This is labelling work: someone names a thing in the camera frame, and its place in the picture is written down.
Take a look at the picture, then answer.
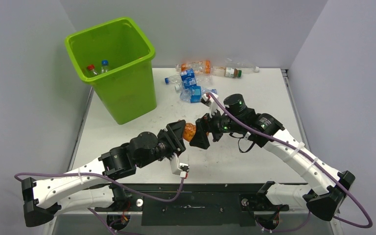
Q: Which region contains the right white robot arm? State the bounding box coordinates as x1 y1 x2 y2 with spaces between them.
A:
189 93 355 221

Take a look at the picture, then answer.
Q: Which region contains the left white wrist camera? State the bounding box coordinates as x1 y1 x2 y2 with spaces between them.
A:
169 154 189 179

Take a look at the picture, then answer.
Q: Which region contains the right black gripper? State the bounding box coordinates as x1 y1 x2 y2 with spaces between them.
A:
189 105 242 149

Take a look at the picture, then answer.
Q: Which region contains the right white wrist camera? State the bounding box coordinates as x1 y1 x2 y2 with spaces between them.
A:
201 92 218 118

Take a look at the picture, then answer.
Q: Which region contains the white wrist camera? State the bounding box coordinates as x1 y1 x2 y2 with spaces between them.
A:
201 92 218 118
169 154 189 179

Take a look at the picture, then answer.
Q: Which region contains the orange bottle barcode label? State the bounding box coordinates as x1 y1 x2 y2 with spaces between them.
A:
183 123 196 142

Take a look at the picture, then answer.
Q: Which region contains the crushed blue label bottle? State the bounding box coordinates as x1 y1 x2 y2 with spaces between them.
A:
180 86 217 103

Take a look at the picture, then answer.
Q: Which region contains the green plastic bin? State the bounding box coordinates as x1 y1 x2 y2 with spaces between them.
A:
65 17 157 124

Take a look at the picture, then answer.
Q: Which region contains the red label clear bottle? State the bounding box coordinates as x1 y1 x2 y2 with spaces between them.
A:
86 64 98 77

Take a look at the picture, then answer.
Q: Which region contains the blue label clear bottle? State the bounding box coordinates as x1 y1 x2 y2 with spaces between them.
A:
164 69 213 92

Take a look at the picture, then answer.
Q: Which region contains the clear white-cap bottle rear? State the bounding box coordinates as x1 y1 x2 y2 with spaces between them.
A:
225 58 260 74

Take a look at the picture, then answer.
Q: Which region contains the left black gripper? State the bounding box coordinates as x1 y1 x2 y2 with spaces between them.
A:
136 120 185 168

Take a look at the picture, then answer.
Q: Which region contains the orange label bottle rear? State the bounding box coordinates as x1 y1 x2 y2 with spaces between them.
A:
175 60 211 74

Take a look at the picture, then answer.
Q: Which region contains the green-red label bottle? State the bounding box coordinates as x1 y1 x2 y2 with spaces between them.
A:
211 66 242 78

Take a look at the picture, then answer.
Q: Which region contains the Pepsi bottle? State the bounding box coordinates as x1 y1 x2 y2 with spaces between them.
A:
101 60 110 73

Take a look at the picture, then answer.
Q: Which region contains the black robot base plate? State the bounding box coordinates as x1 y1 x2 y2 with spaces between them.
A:
95 184 289 227

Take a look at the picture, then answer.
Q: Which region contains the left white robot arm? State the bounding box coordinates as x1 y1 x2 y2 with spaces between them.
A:
15 120 189 227

